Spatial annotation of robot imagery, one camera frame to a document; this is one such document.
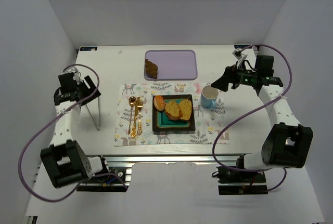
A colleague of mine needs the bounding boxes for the yellow herb bread slice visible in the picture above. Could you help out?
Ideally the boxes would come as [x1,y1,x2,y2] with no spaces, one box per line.
[178,99,193,121]

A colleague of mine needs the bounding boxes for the silver metal tongs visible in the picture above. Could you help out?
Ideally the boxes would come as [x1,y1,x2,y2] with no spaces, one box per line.
[82,77,101,131]

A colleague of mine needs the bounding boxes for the crusty yellow bread slice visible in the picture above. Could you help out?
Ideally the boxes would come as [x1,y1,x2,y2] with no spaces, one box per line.
[164,100,182,121]

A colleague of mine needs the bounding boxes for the small orange round bun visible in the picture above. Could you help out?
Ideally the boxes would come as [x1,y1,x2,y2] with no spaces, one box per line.
[153,95,165,111]

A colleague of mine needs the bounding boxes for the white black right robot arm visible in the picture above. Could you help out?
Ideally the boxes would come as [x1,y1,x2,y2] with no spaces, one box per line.
[211,55,313,173]

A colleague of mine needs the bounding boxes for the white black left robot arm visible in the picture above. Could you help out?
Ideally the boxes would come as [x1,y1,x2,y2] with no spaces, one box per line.
[41,68,109,188]

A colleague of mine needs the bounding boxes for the dark brown bread slice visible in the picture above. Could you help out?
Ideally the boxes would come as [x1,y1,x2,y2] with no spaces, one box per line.
[145,59,158,79]

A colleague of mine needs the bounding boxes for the light blue mug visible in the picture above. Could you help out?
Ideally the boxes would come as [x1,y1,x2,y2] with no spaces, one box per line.
[200,85,219,109]

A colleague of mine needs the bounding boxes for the right blue corner label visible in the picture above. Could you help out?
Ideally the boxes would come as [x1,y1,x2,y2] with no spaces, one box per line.
[234,44,250,49]

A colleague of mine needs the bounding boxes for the blue corner label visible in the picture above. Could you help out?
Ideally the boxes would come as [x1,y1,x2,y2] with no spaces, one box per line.
[234,44,250,49]
[79,46,97,51]

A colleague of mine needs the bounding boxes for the left blue corner label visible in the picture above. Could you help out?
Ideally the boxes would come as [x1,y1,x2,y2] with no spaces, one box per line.
[79,46,97,51]

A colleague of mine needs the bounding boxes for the lilac rectangular tray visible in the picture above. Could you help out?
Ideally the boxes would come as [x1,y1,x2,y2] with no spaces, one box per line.
[144,50,198,81]

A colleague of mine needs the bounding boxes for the gold spoon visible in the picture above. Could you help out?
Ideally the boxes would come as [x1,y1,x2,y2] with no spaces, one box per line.
[128,96,136,134]

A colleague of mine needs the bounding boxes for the gold fork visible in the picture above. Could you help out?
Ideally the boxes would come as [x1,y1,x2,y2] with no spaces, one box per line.
[137,97,143,135]

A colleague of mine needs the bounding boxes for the animal print placemat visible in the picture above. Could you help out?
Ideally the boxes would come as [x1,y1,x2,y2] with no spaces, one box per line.
[114,83,226,147]

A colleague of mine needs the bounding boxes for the black teal square plate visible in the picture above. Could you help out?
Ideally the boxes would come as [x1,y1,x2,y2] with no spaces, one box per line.
[151,94,196,133]

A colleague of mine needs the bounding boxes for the gold knife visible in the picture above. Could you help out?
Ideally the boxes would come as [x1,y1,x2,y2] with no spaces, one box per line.
[131,97,139,137]

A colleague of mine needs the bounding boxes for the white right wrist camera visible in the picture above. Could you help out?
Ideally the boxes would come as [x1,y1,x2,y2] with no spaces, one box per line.
[233,48,248,63]

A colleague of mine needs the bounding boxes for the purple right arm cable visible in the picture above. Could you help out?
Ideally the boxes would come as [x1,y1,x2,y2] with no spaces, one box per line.
[212,44,292,192]

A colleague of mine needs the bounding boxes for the aluminium rail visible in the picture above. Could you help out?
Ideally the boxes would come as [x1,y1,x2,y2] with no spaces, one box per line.
[103,153,250,164]

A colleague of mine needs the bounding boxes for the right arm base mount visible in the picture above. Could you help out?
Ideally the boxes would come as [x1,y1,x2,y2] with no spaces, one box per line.
[212,166,268,195]

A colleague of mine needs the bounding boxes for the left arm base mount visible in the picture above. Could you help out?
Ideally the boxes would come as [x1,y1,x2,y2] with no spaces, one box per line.
[77,165,132,192]

